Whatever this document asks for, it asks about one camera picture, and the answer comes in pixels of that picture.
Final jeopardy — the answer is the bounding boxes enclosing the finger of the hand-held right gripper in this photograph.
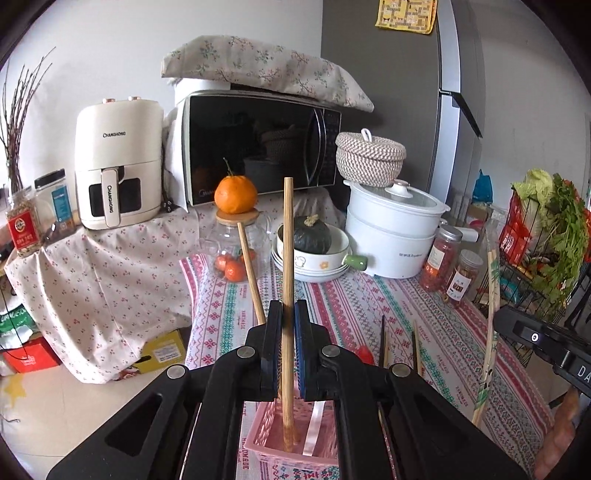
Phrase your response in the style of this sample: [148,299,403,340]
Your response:
[492,305,575,366]

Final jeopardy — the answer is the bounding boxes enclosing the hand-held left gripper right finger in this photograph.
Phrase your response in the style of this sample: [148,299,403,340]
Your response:
[294,300,529,480]

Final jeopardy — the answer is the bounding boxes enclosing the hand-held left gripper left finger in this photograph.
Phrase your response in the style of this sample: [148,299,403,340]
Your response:
[46,300,284,480]

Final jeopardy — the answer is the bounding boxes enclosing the paper-wrapped bamboo chopsticks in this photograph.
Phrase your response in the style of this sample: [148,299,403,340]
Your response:
[471,247,502,428]

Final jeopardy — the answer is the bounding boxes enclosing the pink plastic basket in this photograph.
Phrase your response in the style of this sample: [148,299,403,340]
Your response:
[245,399,340,467]

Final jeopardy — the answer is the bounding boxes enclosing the light wooden chopstick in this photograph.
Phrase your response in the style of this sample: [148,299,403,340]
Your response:
[237,222,267,326]
[283,178,299,451]

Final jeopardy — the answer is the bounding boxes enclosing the person's right hand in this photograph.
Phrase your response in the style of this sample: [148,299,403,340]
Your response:
[533,388,583,479]

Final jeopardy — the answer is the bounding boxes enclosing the white plastic spoon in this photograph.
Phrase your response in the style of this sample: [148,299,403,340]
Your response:
[302,401,326,457]

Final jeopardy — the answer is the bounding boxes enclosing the small red-label snack jar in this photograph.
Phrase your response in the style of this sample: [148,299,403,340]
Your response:
[445,250,484,309]

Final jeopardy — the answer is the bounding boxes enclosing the red snack bag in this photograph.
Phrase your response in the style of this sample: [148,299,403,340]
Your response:
[499,191,536,267]

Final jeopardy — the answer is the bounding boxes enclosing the bunch of green herbs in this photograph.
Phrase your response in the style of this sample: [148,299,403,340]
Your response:
[526,174,590,311]

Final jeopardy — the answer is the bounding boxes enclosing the silver-lidded dried chili jar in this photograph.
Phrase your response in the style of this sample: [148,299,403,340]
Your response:
[419,224,463,293]

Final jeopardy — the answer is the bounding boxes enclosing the yellow cardboard box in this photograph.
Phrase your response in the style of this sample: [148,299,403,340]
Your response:
[134,329,188,374]

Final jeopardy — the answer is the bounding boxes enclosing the red green patterned tablecloth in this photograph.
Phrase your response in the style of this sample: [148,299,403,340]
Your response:
[179,251,555,480]

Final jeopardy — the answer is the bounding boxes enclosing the white ceramic bowl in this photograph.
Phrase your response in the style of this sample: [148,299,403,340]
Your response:
[276,224,351,273]

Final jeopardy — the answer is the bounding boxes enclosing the dark green kabocha squash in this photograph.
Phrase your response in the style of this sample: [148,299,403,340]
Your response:
[290,215,333,254]

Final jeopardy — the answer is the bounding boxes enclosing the glass jar with wooden lid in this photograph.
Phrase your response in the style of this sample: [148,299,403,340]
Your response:
[203,209,273,283]

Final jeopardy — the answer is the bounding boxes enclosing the napa cabbage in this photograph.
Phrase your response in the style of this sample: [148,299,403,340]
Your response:
[510,168,556,209]

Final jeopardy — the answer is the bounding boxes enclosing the white electric cooking pot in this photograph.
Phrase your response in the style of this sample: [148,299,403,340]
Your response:
[342,179,481,279]

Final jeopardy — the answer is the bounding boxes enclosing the blue plastic bag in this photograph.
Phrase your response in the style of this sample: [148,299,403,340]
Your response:
[473,170,494,204]

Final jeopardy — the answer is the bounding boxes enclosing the large orange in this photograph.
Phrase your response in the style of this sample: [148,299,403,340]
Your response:
[214,159,258,215]

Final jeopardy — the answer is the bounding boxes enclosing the white floral tablecloth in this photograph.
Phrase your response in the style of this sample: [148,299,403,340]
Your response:
[4,187,347,384]

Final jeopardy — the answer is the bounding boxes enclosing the woven lidded basket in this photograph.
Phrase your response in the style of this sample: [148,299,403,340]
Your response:
[335,128,407,188]

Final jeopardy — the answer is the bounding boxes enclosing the white microwave oven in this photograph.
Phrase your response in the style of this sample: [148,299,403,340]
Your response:
[174,78,342,208]

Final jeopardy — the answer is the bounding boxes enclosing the red cardboard box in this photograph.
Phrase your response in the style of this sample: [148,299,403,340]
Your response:
[0,336,62,374]

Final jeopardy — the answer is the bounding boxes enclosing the cream air fryer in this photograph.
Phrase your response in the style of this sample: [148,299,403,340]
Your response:
[75,96,166,230]

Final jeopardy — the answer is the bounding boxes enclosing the yellow star floor sticker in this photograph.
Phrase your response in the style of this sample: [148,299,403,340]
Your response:
[2,374,27,403]

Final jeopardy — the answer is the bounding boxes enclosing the green plastic bag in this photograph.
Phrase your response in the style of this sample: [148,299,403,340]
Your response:
[0,302,40,342]

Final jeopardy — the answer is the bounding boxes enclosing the black-lidded clear jar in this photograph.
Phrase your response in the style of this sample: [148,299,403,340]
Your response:
[34,169,77,241]

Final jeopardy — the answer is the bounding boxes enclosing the grey refrigerator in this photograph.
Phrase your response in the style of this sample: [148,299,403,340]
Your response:
[321,0,485,208]

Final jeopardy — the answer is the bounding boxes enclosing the red-label nut jar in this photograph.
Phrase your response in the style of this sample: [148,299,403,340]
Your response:
[6,186,43,258]

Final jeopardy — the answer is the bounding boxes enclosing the floral microwave cover cloth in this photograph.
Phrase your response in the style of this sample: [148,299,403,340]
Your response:
[160,35,375,113]

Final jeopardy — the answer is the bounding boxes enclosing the yellow paper sheet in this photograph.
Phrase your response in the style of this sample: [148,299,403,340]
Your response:
[375,0,438,34]

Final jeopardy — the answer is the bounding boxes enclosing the dried branches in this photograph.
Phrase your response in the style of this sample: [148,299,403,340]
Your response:
[0,46,56,195]

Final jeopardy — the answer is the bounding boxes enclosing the black wire rack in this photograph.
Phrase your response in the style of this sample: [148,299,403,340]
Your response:
[475,185,591,326]

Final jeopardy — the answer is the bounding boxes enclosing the white dish with green handle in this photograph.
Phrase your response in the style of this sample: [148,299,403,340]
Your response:
[271,249,369,283]

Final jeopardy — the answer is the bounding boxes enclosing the black power plug cord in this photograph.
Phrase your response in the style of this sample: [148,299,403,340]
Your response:
[159,138,177,214]

